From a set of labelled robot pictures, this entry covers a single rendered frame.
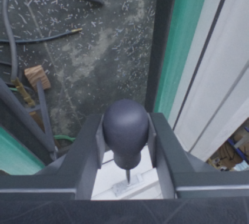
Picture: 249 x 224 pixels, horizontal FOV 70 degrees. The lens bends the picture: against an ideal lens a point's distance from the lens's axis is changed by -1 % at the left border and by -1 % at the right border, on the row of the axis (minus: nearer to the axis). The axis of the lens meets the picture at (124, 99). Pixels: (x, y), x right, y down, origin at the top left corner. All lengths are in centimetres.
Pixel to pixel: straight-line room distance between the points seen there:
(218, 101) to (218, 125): 3
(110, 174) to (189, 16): 25
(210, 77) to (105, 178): 22
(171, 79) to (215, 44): 6
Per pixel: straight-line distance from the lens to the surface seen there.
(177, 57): 21
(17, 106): 63
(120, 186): 31
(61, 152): 145
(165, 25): 20
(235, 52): 20
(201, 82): 24
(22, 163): 27
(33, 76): 122
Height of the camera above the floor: 98
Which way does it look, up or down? 35 degrees down
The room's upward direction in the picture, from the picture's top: 151 degrees clockwise
